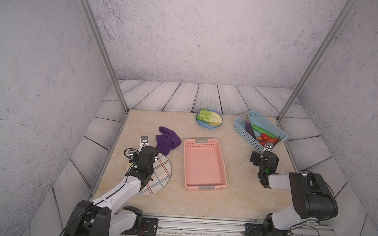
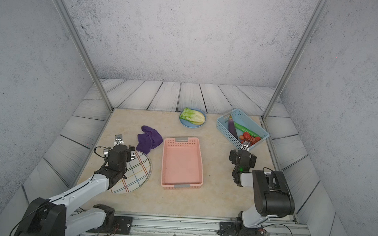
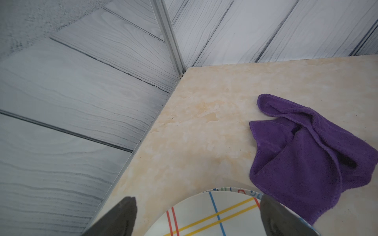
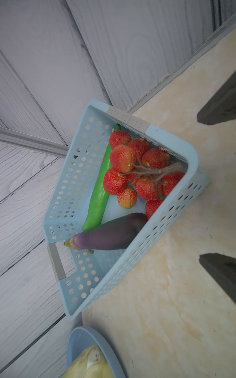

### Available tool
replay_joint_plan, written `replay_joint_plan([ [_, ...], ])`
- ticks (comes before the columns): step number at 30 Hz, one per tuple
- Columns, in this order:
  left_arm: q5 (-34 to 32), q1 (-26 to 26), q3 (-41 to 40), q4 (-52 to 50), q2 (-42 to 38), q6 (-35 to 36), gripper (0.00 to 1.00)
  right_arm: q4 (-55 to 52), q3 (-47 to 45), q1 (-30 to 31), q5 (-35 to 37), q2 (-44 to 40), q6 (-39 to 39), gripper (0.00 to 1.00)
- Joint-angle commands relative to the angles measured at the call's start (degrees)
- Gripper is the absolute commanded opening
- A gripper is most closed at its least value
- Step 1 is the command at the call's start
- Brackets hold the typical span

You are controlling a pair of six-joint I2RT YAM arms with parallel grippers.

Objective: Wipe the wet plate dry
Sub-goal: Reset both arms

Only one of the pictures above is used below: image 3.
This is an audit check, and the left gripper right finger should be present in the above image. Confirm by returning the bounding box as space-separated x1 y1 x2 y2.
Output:
260 194 318 236

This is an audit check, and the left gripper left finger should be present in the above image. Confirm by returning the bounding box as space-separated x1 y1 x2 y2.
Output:
82 196 137 236

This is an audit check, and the plaid striped round plate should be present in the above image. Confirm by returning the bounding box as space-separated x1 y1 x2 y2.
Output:
146 191 266 236

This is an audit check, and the purple cloth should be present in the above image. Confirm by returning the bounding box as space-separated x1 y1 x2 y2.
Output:
249 94 378 224

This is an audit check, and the colourful speckled round plate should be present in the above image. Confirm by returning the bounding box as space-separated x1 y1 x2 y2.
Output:
205 187 263 200

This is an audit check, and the left metal frame pole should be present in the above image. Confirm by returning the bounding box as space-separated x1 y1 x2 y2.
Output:
150 0 186 78

